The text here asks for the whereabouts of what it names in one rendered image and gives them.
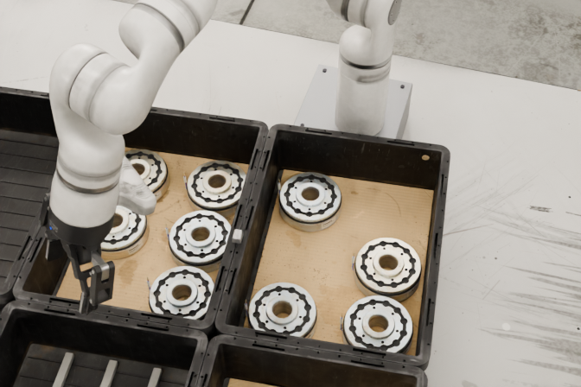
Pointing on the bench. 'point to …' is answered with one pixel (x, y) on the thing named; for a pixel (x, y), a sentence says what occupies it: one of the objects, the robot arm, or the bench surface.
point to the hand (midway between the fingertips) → (70, 281)
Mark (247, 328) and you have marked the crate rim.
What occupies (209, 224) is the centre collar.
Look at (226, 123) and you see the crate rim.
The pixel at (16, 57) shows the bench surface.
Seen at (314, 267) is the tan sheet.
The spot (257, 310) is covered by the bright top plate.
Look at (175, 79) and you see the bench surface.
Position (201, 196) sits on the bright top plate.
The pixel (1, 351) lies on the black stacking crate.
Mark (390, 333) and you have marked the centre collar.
